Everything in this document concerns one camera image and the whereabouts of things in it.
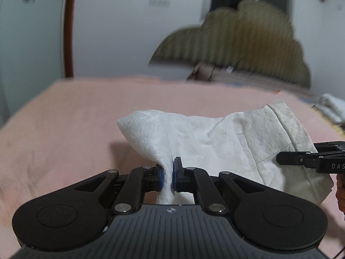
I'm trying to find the white pants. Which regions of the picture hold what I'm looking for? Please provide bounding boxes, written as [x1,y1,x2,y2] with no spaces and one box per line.
[118,102,333,205]

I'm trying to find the right hand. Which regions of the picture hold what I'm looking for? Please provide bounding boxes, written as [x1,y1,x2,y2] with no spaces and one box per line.
[336,174,345,213]

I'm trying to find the white quilt at bedside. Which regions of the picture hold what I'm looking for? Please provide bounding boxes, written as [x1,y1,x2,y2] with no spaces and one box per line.
[314,94,345,126]

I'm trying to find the pink floral bed sheet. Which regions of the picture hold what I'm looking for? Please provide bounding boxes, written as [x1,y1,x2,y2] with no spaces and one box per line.
[1,77,344,258]

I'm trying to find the beige pillow at headboard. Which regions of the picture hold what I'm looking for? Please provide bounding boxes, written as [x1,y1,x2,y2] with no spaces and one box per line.
[187,62,234,82]

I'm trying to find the olive upholstered headboard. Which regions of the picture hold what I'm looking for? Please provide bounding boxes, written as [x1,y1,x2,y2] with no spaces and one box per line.
[151,0,311,89]

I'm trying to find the frosted sliding wardrobe door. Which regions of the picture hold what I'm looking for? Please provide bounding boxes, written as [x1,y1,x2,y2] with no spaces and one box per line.
[1,0,65,125]

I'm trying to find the black charging cable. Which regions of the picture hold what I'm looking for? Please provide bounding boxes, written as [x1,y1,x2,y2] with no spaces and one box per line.
[207,56,260,83]

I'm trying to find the white wall socket pair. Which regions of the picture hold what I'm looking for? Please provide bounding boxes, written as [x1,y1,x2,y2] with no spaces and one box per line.
[148,0,170,8]

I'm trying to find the brown wooden wardrobe frame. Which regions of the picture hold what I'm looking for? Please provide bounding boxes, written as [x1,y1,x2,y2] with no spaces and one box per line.
[63,0,75,78]

